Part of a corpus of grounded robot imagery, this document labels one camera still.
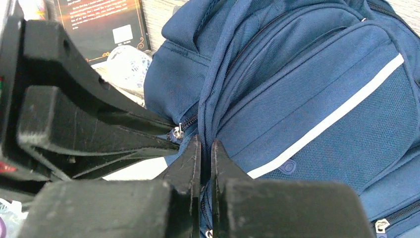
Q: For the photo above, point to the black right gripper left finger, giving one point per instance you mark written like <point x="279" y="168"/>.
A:
<point x="165" y="207"/>

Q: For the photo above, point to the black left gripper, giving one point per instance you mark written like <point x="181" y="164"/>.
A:
<point x="52" y="137"/>

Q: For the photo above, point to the dark brown book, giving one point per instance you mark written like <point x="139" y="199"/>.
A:
<point x="96" y="27"/>

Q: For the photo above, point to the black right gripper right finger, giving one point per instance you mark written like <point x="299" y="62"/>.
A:
<point x="243" y="207"/>

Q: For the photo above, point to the navy blue backpack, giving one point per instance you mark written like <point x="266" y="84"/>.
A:
<point x="302" y="90"/>

